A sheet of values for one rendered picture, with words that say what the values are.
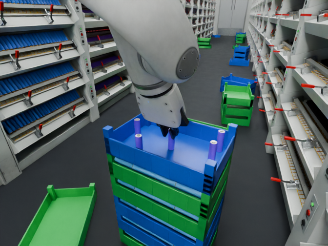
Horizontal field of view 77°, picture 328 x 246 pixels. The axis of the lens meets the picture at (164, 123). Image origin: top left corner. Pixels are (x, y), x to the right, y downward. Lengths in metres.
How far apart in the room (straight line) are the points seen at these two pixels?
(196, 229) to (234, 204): 0.47
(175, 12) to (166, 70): 0.07
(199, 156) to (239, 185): 0.57
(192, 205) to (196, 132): 0.22
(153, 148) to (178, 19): 0.40
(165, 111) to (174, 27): 0.21
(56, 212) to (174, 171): 0.68
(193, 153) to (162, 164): 0.13
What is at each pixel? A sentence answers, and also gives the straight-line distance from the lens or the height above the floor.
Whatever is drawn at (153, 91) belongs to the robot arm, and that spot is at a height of 0.61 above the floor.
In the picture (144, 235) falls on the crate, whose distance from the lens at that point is 0.74.
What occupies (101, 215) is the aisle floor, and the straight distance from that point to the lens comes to 0.97.
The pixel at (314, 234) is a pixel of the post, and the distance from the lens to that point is 0.74.
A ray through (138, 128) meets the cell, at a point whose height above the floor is 0.44.
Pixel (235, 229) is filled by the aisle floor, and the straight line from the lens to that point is 0.94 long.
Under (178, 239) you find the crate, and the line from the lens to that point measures 0.64.
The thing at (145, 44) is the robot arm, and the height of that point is 0.71.
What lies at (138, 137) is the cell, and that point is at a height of 0.47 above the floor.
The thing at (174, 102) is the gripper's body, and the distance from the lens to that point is 0.42.
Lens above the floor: 0.74
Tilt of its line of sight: 28 degrees down
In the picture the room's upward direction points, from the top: straight up
